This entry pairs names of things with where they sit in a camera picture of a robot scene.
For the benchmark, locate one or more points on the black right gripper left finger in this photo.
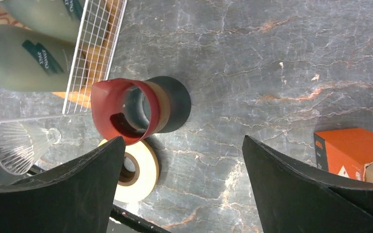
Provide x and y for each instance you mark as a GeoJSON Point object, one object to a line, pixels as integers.
{"type": "Point", "coordinates": [61, 196]}

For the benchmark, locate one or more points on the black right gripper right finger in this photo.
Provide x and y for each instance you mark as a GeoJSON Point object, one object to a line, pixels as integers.
{"type": "Point", "coordinates": [294, 197]}

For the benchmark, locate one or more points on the clear glass dripper cone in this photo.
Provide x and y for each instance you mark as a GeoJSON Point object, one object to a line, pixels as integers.
{"type": "Point", "coordinates": [22, 145]}

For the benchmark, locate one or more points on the wooden ring dripper holder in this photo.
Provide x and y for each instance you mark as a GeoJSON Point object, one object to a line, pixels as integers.
{"type": "Point", "coordinates": [136, 185]}

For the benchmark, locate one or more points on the orange coffee filter box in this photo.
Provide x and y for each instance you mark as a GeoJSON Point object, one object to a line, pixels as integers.
{"type": "Point", "coordinates": [345, 152]}

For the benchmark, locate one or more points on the green spray bottle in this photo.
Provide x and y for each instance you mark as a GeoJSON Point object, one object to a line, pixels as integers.
{"type": "Point", "coordinates": [33, 62]}

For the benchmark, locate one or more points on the white wire wooden shelf rack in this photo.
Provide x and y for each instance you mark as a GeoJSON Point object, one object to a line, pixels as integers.
{"type": "Point", "coordinates": [93, 55]}

